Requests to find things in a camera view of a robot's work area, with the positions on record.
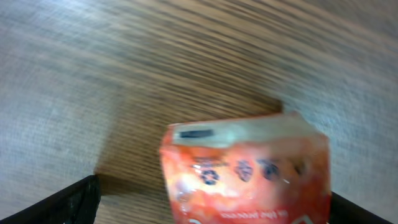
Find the red white small carton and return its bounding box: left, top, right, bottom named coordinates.
left=159, top=113, right=331, bottom=224

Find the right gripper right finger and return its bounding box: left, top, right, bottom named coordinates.
left=328, top=192, right=392, bottom=224

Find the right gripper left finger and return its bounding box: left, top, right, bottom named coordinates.
left=1, top=175, right=101, bottom=224

